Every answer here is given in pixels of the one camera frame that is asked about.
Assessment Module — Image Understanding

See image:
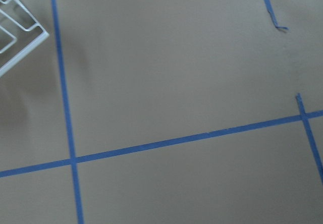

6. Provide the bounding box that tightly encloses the white wire cup rack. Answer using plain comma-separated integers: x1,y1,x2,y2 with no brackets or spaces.
1,0,49,77

